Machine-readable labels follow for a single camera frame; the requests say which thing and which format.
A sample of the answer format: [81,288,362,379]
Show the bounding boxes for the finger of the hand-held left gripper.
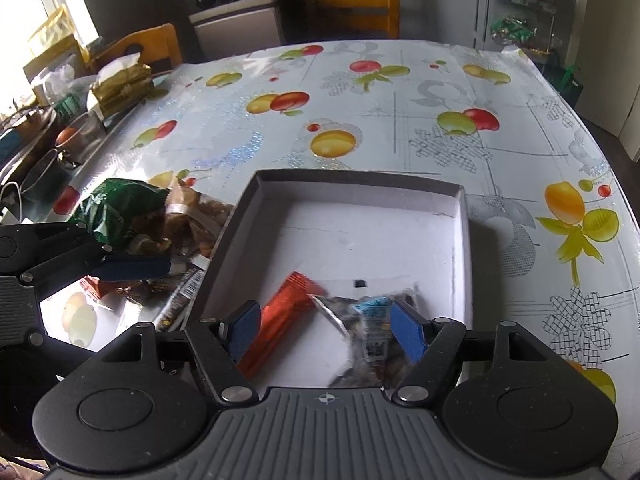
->
[19,224,172,302]

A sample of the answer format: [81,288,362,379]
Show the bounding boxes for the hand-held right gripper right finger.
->
[390,300,557,405]

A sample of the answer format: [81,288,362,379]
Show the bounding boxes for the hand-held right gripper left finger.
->
[101,300,263,406]

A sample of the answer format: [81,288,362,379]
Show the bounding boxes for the red snack bar packet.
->
[235,271,331,380]

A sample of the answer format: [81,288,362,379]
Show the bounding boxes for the clear nut packet blue label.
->
[307,285,423,388]

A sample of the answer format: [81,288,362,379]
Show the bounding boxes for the green snack bag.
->
[67,178,171,250]

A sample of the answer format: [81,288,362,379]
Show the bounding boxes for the clear bag of brown snacks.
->
[127,185,236,261]

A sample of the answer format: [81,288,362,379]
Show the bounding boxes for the white cardboard box tray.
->
[182,169,475,390]

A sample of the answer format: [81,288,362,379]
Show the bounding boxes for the dark striped snack packet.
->
[152,266,205,332]

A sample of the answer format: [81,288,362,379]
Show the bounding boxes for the glass bowl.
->
[54,110,109,155]

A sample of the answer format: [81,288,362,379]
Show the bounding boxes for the stack of gold packets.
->
[87,54,153,117]

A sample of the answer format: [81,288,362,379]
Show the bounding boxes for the fruit print tablecloth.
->
[37,39,640,473]

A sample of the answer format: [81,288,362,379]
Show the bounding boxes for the orange wooden chair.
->
[300,0,401,41]
[92,23,182,75]

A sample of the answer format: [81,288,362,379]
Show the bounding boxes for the grey low cabinet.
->
[189,0,301,63]

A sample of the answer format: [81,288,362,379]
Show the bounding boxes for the green shopping bag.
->
[556,64,584,107]

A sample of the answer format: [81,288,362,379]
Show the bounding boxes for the green packets on rack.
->
[490,16,537,45]

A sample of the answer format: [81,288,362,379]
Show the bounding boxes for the metal shelf rack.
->
[472,0,559,67]

